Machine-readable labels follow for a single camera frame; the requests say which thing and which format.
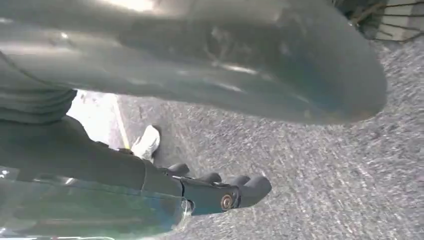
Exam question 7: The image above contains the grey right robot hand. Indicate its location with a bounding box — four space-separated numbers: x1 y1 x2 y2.
0 115 273 240

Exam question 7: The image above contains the yellow floor tape strip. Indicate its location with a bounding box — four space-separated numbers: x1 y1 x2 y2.
110 94 131 150

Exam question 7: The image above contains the person's foot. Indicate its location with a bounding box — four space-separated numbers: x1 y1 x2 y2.
130 124 162 164

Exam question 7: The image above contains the metal wire frame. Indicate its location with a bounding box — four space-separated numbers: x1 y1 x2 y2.
332 0 424 43

